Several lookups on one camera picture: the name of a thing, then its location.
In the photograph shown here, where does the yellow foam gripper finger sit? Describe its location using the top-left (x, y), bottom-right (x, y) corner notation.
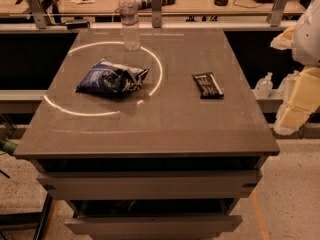
top-left (270, 25), bottom-right (296, 50)
top-left (273, 66), bottom-right (320, 135)

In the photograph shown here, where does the black rxbar chocolate bar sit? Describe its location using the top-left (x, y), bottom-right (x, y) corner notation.
top-left (193, 72), bottom-right (224, 99)

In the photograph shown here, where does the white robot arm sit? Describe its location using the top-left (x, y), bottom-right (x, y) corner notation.
top-left (270, 0), bottom-right (320, 135)

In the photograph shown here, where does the small clear sanitizer bottle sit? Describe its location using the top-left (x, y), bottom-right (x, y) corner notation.
top-left (254, 72), bottom-right (273, 99)

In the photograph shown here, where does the upper white drawer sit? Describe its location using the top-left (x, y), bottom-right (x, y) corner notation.
top-left (38, 170), bottom-right (262, 200)

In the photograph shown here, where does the white drawer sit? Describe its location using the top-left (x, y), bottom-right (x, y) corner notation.
top-left (38, 170), bottom-right (262, 200)
top-left (65, 215), bottom-right (242, 240)

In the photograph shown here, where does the clear plastic water bottle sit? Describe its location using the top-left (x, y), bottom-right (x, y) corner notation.
top-left (118, 0), bottom-right (140, 51)

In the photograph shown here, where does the lower white drawer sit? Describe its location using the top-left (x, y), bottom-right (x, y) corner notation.
top-left (65, 215), bottom-right (242, 240)

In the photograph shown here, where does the blue chip bag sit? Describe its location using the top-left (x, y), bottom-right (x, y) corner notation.
top-left (76, 59), bottom-right (149, 97)

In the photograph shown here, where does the green capped pole end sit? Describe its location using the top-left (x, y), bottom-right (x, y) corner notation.
top-left (0, 140), bottom-right (17, 155)

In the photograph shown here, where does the right metal bracket post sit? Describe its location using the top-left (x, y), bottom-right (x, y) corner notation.
top-left (267, 0), bottom-right (289, 27)

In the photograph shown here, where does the metal bracket post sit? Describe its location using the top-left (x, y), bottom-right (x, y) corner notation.
top-left (25, 0), bottom-right (48, 29)
top-left (267, 0), bottom-right (289, 27)
top-left (151, 0), bottom-right (162, 28)

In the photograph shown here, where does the black white camera lens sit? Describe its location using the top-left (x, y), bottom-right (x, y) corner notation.
top-left (137, 0), bottom-right (177, 10)

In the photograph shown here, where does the middle metal bracket post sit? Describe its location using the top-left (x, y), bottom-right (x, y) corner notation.
top-left (151, 0), bottom-right (162, 28)

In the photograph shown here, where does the left metal bracket post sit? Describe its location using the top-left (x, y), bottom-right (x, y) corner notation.
top-left (25, 0), bottom-right (48, 29)

